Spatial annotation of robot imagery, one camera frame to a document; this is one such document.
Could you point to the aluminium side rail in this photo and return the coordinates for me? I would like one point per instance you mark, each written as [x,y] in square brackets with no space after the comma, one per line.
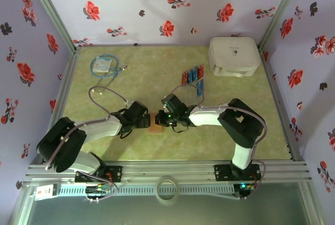
[277,96]
[67,83]

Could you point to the aluminium corner post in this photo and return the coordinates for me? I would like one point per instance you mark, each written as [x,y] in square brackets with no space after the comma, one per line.
[281,13]
[52,13]

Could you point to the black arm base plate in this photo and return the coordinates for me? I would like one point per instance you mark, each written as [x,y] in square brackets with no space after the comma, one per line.
[115,174]
[222,172]

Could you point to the clear acrylic card rack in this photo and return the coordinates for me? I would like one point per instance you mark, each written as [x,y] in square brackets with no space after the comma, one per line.
[189,82]

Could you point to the tan leather card holder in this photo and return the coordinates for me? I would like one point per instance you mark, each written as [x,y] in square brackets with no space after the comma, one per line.
[154,130]

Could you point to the white label box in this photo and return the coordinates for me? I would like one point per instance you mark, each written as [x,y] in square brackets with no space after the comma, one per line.
[45,191]

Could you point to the white blue sealed packet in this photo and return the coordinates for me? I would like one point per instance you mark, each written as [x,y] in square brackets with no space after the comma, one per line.
[102,64]

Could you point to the red box at edge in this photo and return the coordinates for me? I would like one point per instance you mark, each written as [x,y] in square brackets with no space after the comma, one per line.
[184,77]

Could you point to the white zip case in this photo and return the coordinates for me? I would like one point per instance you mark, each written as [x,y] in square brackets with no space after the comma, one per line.
[233,55]

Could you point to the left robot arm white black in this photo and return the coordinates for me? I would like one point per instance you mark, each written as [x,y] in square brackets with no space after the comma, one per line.
[102,129]

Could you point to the blue credit card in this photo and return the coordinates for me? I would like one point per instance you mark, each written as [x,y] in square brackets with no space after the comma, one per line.
[189,75]
[194,74]
[200,86]

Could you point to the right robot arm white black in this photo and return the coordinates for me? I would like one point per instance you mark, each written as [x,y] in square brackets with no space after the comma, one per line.
[206,115]

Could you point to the wide aluminium extrusion rail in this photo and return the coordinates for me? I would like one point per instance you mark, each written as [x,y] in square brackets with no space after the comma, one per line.
[167,168]

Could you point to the blue stethoscope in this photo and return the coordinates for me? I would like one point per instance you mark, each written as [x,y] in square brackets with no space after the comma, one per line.
[91,65]

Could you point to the red credit card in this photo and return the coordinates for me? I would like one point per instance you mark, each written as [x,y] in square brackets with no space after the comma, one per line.
[200,71]

